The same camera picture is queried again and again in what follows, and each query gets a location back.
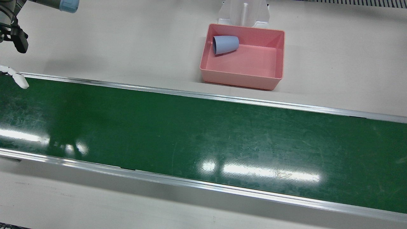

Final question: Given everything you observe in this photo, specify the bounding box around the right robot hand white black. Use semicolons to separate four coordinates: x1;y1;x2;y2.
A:
0;65;30;89

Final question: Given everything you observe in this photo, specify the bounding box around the blue cup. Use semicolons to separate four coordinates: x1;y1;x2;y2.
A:
212;35;239;56

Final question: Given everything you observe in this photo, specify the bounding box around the pink plastic box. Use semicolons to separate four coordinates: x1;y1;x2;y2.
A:
200;24;286;91

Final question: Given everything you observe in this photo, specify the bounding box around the green conveyor belt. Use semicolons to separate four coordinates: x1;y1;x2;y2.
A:
0;75;407;214

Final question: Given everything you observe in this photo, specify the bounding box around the grey slatted metal grating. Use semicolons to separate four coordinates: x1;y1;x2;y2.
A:
296;0;407;9

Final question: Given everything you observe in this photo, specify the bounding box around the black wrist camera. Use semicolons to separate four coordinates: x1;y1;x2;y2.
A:
10;25;29;54

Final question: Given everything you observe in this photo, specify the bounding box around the aluminium conveyor side rail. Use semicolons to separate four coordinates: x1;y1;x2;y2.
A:
19;72;407;124
0;149;407;222

